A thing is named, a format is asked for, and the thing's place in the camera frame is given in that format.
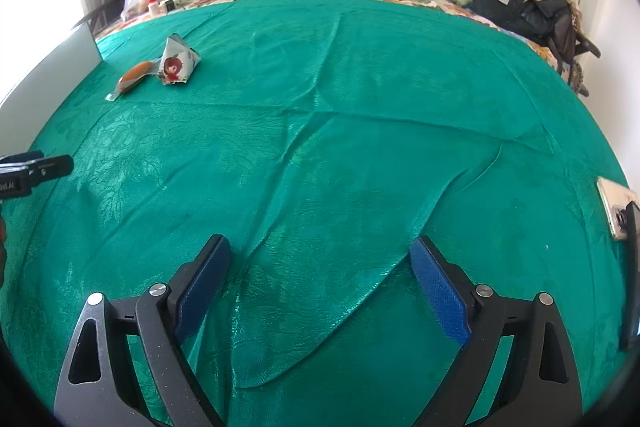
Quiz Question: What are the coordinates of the black jacket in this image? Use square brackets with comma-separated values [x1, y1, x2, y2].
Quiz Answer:
[472, 0, 576, 52]

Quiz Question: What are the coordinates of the brown bag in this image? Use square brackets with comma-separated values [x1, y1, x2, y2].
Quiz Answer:
[550, 12, 581, 58]

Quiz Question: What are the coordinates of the dark chair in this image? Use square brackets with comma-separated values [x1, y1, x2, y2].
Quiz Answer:
[71, 0, 126, 30]
[555, 34, 601, 98]

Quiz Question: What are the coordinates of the white and brown cardboard box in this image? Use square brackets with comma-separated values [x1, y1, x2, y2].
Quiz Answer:
[0, 23, 103, 142]

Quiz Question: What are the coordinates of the black smartphone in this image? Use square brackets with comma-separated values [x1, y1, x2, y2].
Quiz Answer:
[619, 202, 640, 354]

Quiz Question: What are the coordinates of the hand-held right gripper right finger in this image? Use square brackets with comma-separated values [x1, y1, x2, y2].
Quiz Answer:
[410, 236, 583, 427]

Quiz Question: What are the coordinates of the white triangular snack packet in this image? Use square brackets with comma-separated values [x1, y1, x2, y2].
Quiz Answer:
[157, 33, 201, 86]

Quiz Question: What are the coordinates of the green patterned blanket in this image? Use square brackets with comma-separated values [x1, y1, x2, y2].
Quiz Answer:
[0, 0, 632, 425]

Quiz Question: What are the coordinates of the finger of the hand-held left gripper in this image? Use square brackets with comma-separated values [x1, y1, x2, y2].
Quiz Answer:
[0, 150, 45, 168]
[27, 154, 75, 185]

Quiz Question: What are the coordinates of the brown bun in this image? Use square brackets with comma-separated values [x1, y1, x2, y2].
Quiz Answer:
[105, 61, 158, 102]

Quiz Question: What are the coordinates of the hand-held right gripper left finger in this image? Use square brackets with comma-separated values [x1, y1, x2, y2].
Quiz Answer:
[52, 234, 232, 427]

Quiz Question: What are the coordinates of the white smartphone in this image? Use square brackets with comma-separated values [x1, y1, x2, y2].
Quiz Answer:
[596, 176, 638, 242]

